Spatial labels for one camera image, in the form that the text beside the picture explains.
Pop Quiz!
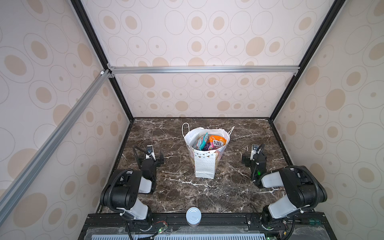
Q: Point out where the orange red Fox's packet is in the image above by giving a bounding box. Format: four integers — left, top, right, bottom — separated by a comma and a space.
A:
209, 135, 227, 151

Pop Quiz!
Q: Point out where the purple candy packet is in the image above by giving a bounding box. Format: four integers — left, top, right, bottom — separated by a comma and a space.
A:
202, 143, 211, 151

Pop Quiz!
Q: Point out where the white paper bag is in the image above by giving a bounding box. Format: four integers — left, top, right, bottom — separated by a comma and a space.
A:
182, 123, 234, 179

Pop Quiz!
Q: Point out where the teal Fox's candy packet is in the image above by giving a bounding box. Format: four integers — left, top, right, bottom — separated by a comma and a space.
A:
195, 133, 210, 151

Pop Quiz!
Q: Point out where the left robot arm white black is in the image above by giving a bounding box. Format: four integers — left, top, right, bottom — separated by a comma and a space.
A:
100, 153, 164, 225

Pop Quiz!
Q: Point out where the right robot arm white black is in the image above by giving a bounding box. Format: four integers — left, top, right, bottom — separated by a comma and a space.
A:
242, 151, 328, 227

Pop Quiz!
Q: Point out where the white round cap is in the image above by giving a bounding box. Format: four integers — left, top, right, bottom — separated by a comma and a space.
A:
186, 207, 202, 227

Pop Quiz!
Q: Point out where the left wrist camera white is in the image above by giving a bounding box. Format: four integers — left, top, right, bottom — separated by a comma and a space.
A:
146, 145, 156, 162

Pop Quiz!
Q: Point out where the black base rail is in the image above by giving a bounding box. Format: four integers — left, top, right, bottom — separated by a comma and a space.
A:
79, 212, 337, 240

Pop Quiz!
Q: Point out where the horizontal aluminium rail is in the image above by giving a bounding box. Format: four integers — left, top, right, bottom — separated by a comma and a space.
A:
110, 65, 300, 74

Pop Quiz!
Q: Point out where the left diagonal aluminium rail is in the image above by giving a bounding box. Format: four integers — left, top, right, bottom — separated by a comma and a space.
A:
1, 69, 112, 225

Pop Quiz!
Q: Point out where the left black frame post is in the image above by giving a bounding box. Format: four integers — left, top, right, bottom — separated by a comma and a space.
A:
70, 0, 135, 122

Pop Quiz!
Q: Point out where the black frame post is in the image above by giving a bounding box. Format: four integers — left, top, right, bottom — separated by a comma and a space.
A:
70, 0, 135, 122
270, 0, 346, 123

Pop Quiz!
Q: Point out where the right black frame post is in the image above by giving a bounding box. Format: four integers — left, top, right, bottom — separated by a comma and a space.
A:
270, 0, 346, 123

